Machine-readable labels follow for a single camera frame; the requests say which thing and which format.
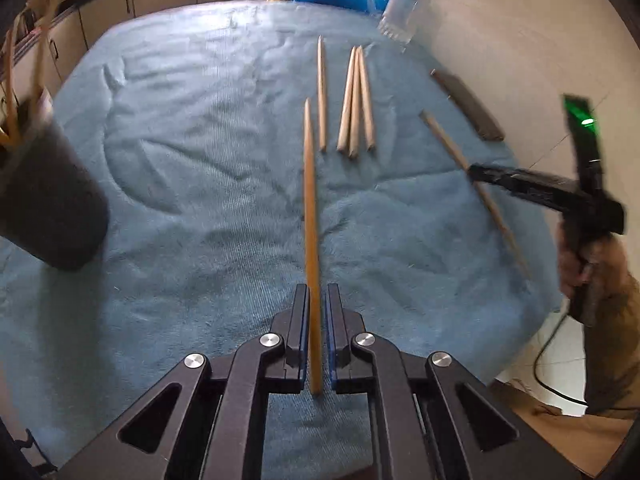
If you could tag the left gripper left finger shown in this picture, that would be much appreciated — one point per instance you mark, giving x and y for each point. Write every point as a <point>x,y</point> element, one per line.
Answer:
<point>206,418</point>

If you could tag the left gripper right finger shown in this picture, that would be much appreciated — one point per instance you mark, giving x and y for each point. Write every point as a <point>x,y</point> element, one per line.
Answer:
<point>430,418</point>

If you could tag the wooden chopstick seven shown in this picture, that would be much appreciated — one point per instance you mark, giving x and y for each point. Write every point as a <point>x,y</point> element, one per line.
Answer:
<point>456,154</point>

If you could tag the wooden chopstick four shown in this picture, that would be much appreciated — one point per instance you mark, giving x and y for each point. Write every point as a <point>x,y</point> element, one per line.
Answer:
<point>355,114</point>

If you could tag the wooden chopstick three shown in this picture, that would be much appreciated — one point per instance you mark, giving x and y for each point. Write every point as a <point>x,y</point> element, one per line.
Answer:
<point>343,133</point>

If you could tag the wooden chopstick eight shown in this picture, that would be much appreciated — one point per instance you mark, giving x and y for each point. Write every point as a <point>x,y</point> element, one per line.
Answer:
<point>311,256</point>

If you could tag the wooden chopstick five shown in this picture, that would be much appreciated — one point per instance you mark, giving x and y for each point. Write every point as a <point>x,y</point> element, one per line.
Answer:
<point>369,126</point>

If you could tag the wooden chopstick two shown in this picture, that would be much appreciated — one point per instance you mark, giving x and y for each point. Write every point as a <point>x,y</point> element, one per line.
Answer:
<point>321,89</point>

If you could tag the person right hand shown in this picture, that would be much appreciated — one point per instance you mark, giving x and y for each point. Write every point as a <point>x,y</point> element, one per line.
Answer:
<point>606,263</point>

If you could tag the black smartphone in case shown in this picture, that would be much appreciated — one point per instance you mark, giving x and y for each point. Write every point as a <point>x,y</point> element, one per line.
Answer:
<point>469,105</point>

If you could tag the dark chopstick holder cup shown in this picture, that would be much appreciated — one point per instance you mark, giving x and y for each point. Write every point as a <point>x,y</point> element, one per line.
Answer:
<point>51,206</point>

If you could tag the clear glass mug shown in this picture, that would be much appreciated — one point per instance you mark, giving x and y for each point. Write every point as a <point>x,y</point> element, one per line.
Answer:
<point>394,17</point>

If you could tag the blue towel table cloth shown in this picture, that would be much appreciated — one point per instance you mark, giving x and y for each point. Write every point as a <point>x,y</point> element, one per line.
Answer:
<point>191,121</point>

